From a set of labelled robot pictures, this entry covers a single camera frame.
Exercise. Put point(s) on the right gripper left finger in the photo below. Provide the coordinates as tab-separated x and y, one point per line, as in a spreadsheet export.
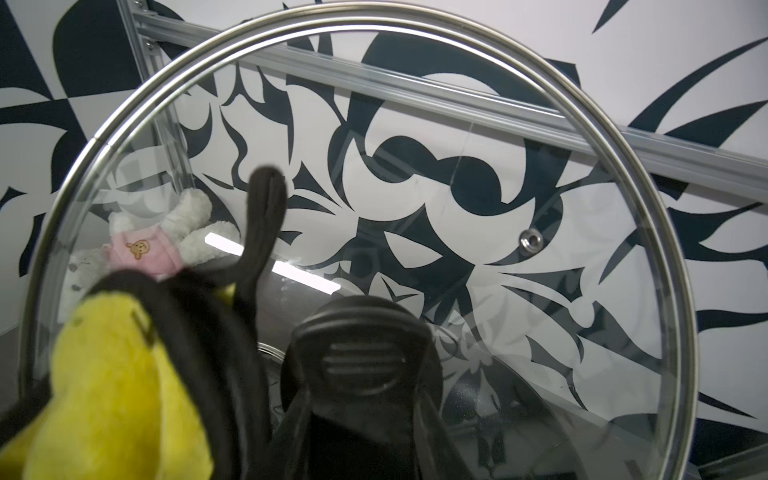
288	453

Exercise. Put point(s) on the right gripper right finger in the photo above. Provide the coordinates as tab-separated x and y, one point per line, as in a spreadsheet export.
437	456

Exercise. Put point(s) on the yellow cleaning cloth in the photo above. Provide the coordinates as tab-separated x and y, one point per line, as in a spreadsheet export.
157	379

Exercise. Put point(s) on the small glass pan lid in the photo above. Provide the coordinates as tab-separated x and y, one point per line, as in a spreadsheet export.
362	358

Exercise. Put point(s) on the small black frying pan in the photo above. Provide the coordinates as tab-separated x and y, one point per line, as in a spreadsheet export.
503	429

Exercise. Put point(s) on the white teddy bear pink shirt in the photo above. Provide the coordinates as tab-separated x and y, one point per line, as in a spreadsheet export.
160	250

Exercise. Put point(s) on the aluminium frame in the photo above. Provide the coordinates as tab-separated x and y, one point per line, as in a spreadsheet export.
660	150

